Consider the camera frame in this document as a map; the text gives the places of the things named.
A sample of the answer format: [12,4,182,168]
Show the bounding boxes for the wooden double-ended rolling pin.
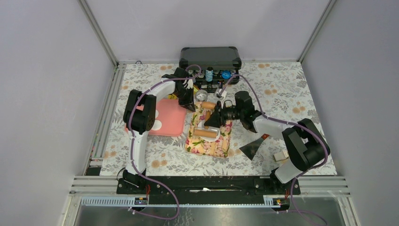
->
[193,102,220,142]

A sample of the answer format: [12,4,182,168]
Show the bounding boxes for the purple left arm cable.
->
[128,65,203,221]

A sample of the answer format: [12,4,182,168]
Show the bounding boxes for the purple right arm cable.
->
[219,73,330,226]

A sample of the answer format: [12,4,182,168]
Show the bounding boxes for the blue small blind button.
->
[221,70,231,79]

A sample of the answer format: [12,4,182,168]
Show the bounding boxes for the white green eraser block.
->
[273,151,289,161]

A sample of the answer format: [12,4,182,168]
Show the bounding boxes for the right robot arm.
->
[201,91,330,194]

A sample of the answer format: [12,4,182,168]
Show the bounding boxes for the floral yellow tray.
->
[185,102,233,158]

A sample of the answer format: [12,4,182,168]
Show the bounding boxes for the white dough wrapper lower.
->
[152,120,162,131]

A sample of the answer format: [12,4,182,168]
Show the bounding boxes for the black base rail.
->
[116,174,301,205]

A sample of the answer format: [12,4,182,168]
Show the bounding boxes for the blue white chip stack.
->
[205,67,214,82]

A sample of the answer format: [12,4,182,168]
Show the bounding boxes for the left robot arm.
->
[122,67,196,194]

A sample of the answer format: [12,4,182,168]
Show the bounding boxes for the white dough ball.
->
[192,122,221,142]

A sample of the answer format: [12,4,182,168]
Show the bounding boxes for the black poker chip case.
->
[179,47,242,93]

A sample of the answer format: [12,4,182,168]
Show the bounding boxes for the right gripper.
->
[204,101,244,129]

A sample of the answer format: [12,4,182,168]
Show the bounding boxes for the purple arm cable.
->
[219,73,330,226]
[128,65,203,221]

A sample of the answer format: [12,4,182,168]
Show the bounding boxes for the round metal cutter ring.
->
[195,89,209,102]

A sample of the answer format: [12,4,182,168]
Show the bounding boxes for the pink plastic tray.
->
[123,98,186,137]

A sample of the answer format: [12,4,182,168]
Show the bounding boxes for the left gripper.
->
[174,87,195,112]

